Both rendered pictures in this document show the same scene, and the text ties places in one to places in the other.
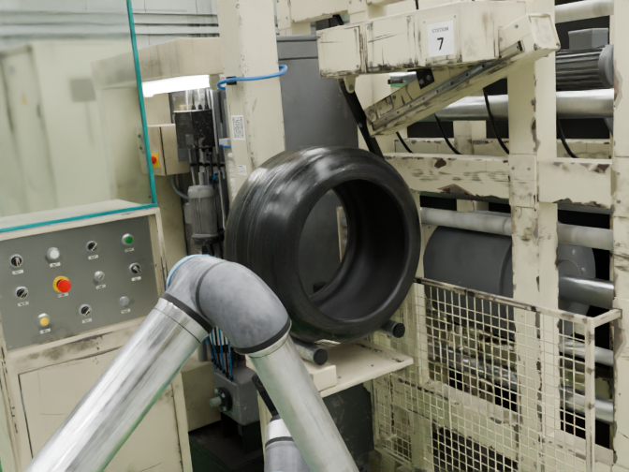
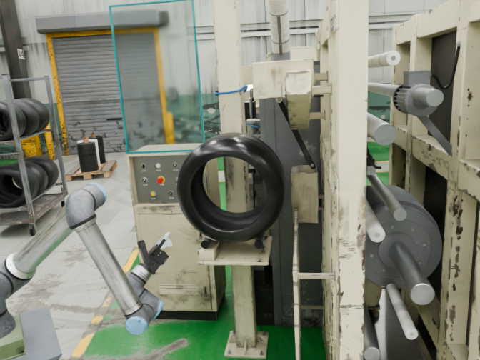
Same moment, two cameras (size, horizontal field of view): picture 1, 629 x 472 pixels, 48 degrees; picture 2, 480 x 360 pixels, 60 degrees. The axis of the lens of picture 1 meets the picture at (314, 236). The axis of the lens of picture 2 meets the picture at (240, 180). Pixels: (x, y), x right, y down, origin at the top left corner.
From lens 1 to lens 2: 1.57 m
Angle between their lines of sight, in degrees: 42
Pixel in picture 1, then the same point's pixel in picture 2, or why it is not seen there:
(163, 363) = (59, 223)
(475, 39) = (265, 85)
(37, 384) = (146, 220)
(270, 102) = (233, 106)
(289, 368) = (86, 241)
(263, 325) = (70, 219)
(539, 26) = (297, 79)
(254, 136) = (223, 123)
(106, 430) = (38, 242)
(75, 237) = (168, 159)
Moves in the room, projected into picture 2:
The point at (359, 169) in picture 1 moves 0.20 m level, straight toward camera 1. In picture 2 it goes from (231, 151) to (198, 158)
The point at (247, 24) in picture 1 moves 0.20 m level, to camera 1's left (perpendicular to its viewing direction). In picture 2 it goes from (221, 64) to (196, 66)
